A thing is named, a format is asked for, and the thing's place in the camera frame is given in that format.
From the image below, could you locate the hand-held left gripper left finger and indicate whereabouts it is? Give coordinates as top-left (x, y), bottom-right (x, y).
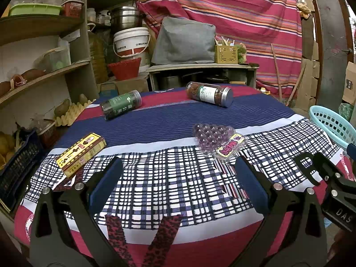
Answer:
top-left (29, 156), bottom-right (124, 267)

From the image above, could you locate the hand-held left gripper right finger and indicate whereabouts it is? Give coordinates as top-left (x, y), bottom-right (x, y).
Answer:
top-left (235, 156), bottom-right (329, 267)

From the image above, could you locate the light blue plastic basket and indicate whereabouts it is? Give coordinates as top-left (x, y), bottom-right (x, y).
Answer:
top-left (309, 105), bottom-right (356, 152)

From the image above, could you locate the green plastic bag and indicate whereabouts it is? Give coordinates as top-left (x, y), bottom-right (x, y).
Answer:
top-left (338, 103), bottom-right (355, 123)

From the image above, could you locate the yellow brown printed box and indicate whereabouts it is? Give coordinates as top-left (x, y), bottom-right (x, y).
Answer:
top-left (56, 133), bottom-right (107, 179)

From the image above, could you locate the purple bead blister pack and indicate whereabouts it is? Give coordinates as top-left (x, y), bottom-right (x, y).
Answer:
top-left (193, 122), bottom-right (248, 163)

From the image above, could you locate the printed cardboard box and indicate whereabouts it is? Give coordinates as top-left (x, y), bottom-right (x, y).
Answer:
top-left (342, 61), bottom-right (356, 106)

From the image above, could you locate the yellow egg tray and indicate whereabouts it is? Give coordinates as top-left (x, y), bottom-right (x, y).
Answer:
top-left (54, 99), bottom-right (95, 127)

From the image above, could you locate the cardboard sheet stack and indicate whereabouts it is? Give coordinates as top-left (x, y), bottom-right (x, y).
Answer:
top-left (296, 40), bottom-right (320, 109)

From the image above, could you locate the green label plastic jar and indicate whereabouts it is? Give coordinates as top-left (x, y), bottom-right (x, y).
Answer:
top-left (99, 89), bottom-right (142, 121)

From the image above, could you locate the plaid red blue tablecloth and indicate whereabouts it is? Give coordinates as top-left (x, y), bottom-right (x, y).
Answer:
top-left (14, 83), bottom-right (354, 267)

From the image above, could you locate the wooden stick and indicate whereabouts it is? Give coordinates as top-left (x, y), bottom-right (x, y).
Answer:
top-left (286, 61), bottom-right (306, 106)

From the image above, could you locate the large green brown pear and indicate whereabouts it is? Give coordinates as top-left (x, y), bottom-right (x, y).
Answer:
top-left (54, 99), bottom-right (71, 117)

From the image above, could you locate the dark blue plastic crate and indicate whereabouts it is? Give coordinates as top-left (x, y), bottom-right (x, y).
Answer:
top-left (0, 129), bottom-right (42, 212)

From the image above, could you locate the flat brown cardboard box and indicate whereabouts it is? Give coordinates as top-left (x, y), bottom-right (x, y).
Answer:
top-left (97, 78), bottom-right (149, 93)

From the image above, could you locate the white label jar steel lid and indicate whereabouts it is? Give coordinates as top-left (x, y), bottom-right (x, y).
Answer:
top-left (186, 81), bottom-right (233, 108)

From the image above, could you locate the yellow potato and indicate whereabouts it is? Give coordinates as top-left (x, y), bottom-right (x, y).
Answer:
top-left (0, 132), bottom-right (17, 167)

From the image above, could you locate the black frying pan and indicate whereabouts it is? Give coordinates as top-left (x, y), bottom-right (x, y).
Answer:
top-left (206, 75), bottom-right (247, 86)

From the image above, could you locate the red plastic basket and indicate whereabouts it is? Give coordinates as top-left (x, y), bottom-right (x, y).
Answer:
top-left (107, 57), bottom-right (142, 81)

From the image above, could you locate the grey metal door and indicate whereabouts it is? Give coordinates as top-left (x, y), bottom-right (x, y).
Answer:
top-left (310, 0), bottom-right (351, 109)

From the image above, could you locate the dark metal stockpot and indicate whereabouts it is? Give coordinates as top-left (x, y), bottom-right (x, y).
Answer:
top-left (160, 75), bottom-right (181, 89)

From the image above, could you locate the yellow oil jug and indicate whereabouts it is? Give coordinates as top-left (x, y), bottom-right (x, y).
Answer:
top-left (87, 24), bottom-right (109, 84)

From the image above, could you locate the small wooden table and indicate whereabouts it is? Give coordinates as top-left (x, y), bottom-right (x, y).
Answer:
top-left (146, 63), bottom-right (259, 91)

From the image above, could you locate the yellow utensil holder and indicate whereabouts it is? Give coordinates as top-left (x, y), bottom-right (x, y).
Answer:
top-left (214, 37), bottom-right (239, 64)

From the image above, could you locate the brown sweet potato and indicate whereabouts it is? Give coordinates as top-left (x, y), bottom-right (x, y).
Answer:
top-left (21, 68), bottom-right (46, 81)
top-left (0, 81), bottom-right (13, 96)

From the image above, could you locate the green leafy vegetable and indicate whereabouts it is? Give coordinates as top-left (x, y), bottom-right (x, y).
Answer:
top-left (236, 43), bottom-right (248, 64)

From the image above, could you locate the clear plastic container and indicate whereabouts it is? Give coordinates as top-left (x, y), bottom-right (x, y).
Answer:
top-left (33, 47), bottom-right (70, 73)

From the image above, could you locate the pink white net bag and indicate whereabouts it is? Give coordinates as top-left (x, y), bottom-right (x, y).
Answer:
top-left (10, 74), bottom-right (28, 87)

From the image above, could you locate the white plastic bucket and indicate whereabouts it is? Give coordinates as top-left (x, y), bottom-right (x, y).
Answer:
top-left (113, 27), bottom-right (151, 59)

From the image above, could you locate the dried brown plant bundle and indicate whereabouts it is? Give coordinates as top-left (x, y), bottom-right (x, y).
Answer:
top-left (296, 1), bottom-right (312, 18)

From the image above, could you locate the grey fabric cover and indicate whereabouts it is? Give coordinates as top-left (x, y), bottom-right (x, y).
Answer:
top-left (151, 16), bottom-right (217, 65)

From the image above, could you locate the steel cooking pot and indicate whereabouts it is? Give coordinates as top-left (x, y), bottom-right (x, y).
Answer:
top-left (110, 6), bottom-right (143, 32)

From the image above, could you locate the pink striped hanging cloth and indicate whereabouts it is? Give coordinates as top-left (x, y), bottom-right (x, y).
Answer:
top-left (131, 0), bottom-right (303, 98)

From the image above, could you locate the wooden shelf unit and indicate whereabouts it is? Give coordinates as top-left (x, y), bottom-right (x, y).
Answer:
top-left (0, 0), bottom-right (134, 212)

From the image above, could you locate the small red mesh basket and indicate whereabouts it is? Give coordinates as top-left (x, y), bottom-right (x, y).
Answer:
top-left (61, 0), bottom-right (85, 17)

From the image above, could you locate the green plastic tray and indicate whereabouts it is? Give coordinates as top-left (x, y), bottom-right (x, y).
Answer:
top-left (8, 3), bottom-right (63, 16)

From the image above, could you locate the red leopard print strap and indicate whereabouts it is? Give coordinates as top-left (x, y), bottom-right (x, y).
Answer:
top-left (105, 215), bottom-right (137, 267)
top-left (141, 215), bottom-right (182, 267)

